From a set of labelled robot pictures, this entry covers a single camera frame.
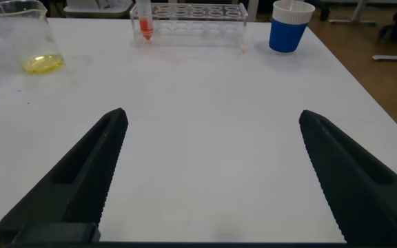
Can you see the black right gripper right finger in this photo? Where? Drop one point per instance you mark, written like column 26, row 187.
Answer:
column 360, row 196

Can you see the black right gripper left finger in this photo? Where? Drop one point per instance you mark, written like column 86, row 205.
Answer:
column 81, row 186

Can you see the clear glass beaker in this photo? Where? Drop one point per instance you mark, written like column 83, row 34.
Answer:
column 26, row 41

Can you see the red pigment test tube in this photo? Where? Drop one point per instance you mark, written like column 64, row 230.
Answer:
column 146, row 27

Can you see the clear acrylic test tube rack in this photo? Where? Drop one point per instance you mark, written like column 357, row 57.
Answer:
column 202, row 29

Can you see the blue white paper cup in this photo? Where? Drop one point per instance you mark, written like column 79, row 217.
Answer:
column 288, row 32

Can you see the long white desk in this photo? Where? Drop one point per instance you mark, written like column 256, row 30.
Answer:
column 357, row 13

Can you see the white standing desk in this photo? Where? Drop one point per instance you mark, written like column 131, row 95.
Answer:
column 252, row 9

